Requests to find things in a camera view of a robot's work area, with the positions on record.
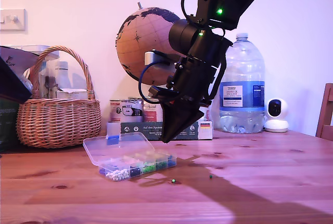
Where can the pile of black pins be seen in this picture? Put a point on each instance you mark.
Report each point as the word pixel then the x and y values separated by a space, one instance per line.
pixel 134 172

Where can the dark pet food bag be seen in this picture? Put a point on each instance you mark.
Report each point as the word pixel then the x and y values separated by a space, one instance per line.
pixel 7 128

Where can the white plastic bottle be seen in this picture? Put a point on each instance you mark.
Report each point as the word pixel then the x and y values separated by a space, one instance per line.
pixel 62 76

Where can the wooden chair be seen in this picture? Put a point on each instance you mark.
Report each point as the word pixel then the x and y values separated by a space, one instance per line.
pixel 325 120

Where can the small white round camera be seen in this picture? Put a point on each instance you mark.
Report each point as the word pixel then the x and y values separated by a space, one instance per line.
pixel 276 115

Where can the clear plastic bag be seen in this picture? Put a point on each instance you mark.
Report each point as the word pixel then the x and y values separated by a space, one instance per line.
pixel 48 78

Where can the dark green cardboard box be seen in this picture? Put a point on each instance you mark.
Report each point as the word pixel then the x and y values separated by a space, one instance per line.
pixel 140 130

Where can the pile of dark green pins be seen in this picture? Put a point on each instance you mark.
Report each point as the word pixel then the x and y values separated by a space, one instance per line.
pixel 161 166

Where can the clear plastic container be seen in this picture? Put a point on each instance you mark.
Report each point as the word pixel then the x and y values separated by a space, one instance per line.
pixel 53 55

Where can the white wall light switch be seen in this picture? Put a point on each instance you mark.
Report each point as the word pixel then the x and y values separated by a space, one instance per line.
pixel 13 20

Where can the tin can with black label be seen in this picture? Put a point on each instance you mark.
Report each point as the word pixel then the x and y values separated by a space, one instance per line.
pixel 126 111

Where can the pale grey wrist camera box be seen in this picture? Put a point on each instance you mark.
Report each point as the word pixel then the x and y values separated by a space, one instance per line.
pixel 153 57

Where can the large clear water bottle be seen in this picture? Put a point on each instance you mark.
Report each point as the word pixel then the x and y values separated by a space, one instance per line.
pixel 244 83

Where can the pile of light green pins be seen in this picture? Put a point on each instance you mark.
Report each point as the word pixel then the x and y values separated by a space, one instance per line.
pixel 148 169

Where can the clear plastic pin organizer box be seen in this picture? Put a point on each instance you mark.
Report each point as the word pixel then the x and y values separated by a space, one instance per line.
pixel 119 148

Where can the tin can with red label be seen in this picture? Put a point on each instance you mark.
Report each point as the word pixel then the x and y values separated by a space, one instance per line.
pixel 151 112

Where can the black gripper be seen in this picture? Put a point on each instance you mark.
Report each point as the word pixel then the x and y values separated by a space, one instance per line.
pixel 192 81

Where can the pile of dark blue pins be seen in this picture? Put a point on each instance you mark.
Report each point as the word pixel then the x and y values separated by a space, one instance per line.
pixel 102 171

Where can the tin can with flag print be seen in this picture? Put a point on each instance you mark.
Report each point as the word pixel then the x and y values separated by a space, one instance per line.
pixel 206 113

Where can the pile of white pins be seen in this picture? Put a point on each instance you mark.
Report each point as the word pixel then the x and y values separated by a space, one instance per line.
pixel 118 174

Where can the pale cardboard carton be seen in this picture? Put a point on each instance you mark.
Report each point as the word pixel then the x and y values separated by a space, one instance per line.
pixel 71 94

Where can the cork globe on metal stand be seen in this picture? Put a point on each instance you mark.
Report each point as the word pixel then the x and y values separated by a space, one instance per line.
pixel 130 52

